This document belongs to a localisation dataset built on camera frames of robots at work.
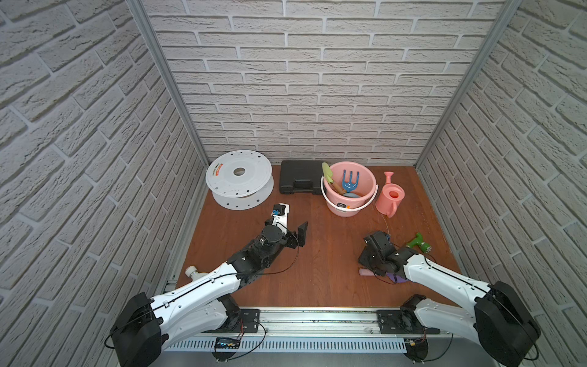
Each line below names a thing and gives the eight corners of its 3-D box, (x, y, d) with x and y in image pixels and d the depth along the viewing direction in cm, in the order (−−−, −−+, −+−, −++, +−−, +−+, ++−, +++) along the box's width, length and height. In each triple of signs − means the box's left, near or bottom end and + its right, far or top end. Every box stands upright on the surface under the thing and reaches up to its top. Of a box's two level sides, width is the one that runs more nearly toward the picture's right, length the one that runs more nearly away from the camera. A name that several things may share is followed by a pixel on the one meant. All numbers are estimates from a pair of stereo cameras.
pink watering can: (372, 215, 103) (380, 200, 93) (380, 186, 113) (387, 170, 104) (392, 222, 100) (402, 207, 91) (398, 192, 111) (407, 176, 102)
